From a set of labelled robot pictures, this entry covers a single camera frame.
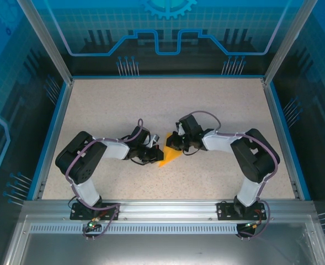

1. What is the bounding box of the grey metal sheet panel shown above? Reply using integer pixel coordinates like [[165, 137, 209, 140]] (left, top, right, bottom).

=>
[[1, 215, 325, 265]]

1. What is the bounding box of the small connector with green light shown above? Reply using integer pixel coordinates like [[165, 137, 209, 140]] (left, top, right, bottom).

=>
[[86, 218, 102, 231], [243, 220, 264, 230]]

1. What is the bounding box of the thin black left gripper wire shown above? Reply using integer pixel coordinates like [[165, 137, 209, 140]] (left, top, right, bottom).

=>
[[129, 157, 153, 166]]

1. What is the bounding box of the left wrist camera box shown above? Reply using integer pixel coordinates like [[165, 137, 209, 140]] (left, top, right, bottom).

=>
[[148, 134, 161, 149]]

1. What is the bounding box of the long aluminium mounting rail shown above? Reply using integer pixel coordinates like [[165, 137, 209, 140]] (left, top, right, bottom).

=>
[[21, 199, 316, 221]]

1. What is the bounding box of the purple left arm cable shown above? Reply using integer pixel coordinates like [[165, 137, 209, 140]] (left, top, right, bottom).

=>
[[64, 118, 144, 241]]

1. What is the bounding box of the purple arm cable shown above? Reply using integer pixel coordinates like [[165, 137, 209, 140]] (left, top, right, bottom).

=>
[[178, 110, 280, 241], [64, 118, 144, 241]]

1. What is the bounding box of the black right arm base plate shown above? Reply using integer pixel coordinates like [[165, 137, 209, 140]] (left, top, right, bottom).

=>
[[216, 201, 268, 221]]

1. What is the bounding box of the slotted grey cable duct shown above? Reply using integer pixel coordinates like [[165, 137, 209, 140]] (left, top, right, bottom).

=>
[[29, 224, 246, 235]]

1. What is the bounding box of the aluminium side rail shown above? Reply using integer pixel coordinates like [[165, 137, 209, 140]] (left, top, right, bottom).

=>
[[31, 79, 75, 201], [261, 78, 303, 201]]

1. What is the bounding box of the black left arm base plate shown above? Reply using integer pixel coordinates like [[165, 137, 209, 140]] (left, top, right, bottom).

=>
[[70, 201, 121, 221]]

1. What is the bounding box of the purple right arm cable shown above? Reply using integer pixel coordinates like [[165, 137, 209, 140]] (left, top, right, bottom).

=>
[[178, 110, 280, 241]]

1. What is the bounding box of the aluminium frame post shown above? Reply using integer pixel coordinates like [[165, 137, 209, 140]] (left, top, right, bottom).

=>
[[15, 0, 75, 87], [262, 0, 319, 87]]

